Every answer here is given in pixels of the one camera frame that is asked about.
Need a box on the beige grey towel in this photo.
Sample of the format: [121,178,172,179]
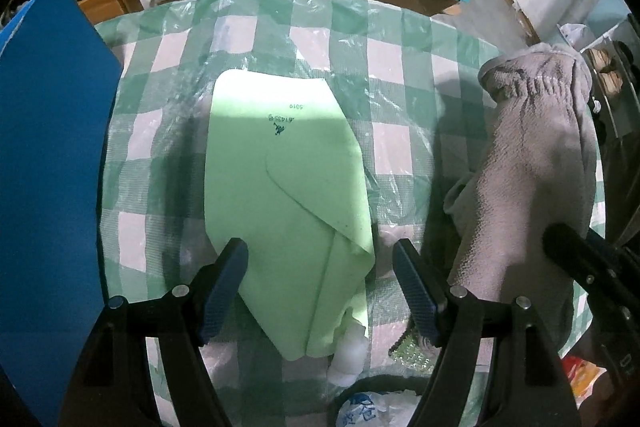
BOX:
[442,47,598,353]

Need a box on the blue board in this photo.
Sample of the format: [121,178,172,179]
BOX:
[0,0,123,378]

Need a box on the green sequin piece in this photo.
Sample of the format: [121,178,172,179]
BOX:
[389,327,436,375]

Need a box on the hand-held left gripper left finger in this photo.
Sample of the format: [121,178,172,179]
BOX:
[60,237,250,427]

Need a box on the blue printed plastic bag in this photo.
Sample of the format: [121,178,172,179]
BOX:
[335,389,426,427]

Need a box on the light green cloth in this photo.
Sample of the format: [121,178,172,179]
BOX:
[202,69,376,360]

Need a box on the yellow orange packet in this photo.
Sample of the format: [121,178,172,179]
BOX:
[560,354,606,410]

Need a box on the shoe rack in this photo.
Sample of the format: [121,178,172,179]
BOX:
[582,14,640,142]

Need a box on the brown shoe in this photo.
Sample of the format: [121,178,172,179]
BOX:
[597,72,624,95]
[591,49,621,72]

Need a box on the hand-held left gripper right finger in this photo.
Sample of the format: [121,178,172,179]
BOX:
[392,239,583,427]

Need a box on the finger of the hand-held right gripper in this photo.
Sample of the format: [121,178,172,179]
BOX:
[542,222,640,309]

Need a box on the green white checked tablecloth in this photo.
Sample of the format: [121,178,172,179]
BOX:
[92,0,608,427]

